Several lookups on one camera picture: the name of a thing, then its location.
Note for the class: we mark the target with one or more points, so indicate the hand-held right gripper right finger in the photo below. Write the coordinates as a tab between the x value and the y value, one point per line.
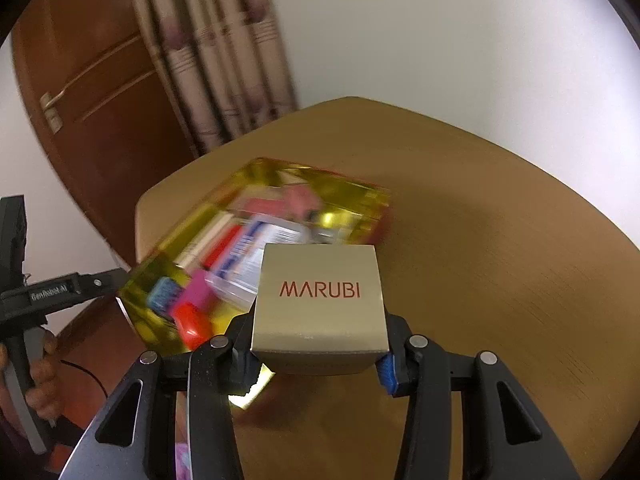
389	375

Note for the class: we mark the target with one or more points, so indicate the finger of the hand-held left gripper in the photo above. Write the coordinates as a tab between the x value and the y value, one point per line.
105	280

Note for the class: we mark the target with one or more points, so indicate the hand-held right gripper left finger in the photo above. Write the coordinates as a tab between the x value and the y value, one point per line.
235	360

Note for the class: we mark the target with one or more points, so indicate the pink eraser block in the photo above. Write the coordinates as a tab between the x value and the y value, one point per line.
197	290

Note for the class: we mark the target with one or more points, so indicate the beige cardboard box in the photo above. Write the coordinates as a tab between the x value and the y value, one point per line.
320	320

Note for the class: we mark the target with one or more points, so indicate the cream long box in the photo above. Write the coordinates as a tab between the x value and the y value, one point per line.
200	245

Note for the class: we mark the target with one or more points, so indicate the clear plastic box with label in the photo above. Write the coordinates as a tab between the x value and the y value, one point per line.
265	240

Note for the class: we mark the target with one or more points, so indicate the pink lip gloss bottle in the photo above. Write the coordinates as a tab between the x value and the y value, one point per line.
300	200

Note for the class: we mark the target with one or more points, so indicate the red tin box gold inside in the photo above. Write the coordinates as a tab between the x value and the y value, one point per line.
260	180

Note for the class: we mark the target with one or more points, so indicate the person's left hand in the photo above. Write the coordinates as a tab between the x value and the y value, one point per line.
42	375

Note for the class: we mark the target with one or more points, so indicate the pink patterned cloth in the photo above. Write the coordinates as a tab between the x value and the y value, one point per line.
182	462

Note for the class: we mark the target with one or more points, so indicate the striped floral curtain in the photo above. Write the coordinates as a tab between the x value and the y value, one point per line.
215	60

